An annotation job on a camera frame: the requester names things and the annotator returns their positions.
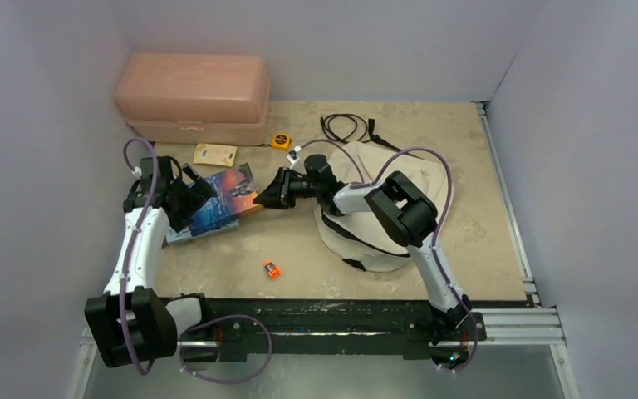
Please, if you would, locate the light blue treehouse book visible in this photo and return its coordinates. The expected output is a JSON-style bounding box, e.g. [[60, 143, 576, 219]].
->
[[162, 220, 239, 248]]

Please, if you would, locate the black coiled cable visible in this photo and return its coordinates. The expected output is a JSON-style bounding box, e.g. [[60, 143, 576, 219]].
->
[[320, 113, 370, 145]]

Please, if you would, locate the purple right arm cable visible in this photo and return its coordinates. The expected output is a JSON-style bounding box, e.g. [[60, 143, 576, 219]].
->
[[297, 138, 479, 376]]

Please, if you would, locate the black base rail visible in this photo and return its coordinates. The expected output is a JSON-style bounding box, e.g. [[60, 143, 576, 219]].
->
[[82, 296, 565, 365]]

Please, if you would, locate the orange pencil sharpener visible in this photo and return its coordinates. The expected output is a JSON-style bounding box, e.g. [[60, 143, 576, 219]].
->
[[263, 261, 281, 280]]

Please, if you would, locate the beige canvas backpack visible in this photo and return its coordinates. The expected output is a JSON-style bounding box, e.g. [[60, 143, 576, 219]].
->
[[314, 113, 454, 273]]

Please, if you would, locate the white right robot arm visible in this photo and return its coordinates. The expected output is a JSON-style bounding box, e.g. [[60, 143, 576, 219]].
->
[[276, 155, 482, 345]]

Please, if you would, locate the blue Jane Eyre book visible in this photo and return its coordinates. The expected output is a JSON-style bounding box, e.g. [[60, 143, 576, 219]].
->
[[189, 163, 260, 233]]

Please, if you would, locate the tan paper card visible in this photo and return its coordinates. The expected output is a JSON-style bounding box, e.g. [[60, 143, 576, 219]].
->
[[193, 144, 238, 167]]

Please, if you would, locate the yellow tape measure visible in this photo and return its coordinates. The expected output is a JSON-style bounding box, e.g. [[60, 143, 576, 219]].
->
[[270, 132, 292, 152]]

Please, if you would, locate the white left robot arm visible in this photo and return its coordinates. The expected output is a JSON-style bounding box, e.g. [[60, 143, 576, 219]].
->
[[84, 156, 227, 375]]

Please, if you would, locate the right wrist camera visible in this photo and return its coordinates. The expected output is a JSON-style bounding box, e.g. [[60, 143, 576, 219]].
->
[[286, 145, 302, 169]]

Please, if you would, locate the pink plastic storage box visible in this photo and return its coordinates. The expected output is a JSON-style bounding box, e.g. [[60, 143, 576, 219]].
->
[[115, 53, 271, 145]]

